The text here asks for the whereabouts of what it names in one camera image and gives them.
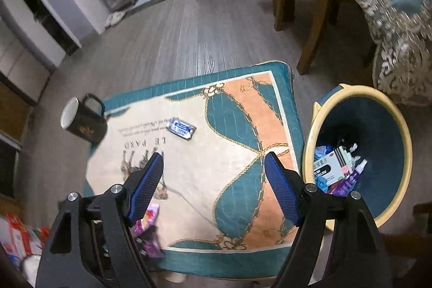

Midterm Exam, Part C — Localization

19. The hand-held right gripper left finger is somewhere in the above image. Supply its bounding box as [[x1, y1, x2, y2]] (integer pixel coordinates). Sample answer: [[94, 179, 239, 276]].
[[35, 152, 165, 288]]

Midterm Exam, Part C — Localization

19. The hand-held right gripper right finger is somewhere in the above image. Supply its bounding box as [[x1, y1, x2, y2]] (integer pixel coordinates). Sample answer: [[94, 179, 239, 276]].
[[264, 151, 395, 288]]

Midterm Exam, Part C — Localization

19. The blue glove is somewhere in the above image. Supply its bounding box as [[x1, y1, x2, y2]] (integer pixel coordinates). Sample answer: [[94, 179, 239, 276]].
[[314, 175, 331, 193]]

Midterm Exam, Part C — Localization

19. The purple snack packet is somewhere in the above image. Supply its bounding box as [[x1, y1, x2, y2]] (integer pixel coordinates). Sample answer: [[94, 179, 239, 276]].
[[329, 170, 360, 197], [133, 222, 166, 258]]

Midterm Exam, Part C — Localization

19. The white striped box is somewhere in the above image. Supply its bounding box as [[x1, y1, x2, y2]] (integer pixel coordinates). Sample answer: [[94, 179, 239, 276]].
[[312, 146, 353, 185]]

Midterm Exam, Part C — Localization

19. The small blue foil packet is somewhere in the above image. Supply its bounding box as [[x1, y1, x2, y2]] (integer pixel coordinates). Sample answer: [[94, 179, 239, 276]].
[[166, 117, 197, 141]]

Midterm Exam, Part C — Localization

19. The blue bin with yellow rim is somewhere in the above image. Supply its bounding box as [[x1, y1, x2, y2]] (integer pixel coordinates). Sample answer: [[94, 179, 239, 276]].
[[301, 83, 413, 229]]

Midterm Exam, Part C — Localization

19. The printed teal cushion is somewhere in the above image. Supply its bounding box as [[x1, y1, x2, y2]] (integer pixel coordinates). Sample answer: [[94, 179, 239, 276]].
[[83, 60, 306, 272]]

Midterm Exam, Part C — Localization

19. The black mug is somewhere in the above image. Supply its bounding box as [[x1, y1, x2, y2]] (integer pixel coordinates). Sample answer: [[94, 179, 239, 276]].
[[61, 93, 109, 143]]

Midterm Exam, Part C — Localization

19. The red and white carton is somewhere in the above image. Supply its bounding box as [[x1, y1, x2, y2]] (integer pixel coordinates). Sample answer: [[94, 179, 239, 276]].
[[0, 214, 34, 262]]

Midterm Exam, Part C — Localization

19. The dark wooden stool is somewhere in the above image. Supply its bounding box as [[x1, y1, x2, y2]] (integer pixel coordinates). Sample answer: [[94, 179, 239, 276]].
[[381, 202, 432, 262]]

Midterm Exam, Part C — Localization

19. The white low cabinet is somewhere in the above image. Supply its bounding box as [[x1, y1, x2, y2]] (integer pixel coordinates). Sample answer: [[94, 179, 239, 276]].
[[0, 16, 51, 103]]

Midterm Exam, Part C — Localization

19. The wooden chair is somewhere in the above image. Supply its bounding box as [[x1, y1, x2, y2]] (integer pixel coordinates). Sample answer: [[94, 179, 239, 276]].
[[270, 0, 340, 75]]

